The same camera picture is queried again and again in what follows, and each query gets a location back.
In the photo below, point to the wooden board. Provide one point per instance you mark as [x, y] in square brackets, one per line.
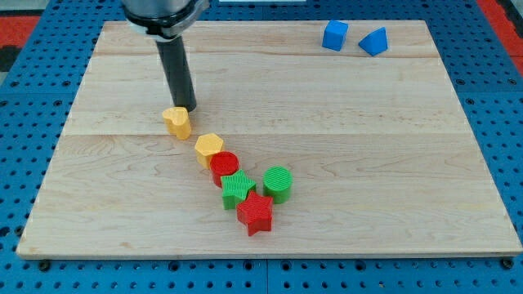
[383, 159]

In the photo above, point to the yellow heart block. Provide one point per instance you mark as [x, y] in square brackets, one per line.
[177, 122]

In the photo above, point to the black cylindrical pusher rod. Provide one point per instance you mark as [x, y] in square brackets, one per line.
[177, 73]

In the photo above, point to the green cylinder block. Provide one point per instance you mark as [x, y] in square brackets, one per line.
[277, 183]

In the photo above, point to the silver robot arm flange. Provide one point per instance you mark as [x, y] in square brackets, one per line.
[163, 20]

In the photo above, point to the yellow hexagon block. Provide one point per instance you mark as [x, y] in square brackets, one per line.
[206, 147]

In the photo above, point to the blue cube block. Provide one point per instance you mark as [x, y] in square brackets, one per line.
[334, 35]

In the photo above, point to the red cylinder block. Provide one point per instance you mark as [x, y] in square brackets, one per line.
[224, 163]

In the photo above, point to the green star block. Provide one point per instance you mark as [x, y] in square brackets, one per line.
[235, 189]

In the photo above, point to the blue triangular prism block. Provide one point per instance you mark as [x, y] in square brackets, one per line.
[375, 42]

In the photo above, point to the red star block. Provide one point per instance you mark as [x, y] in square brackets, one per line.
[256, 213]

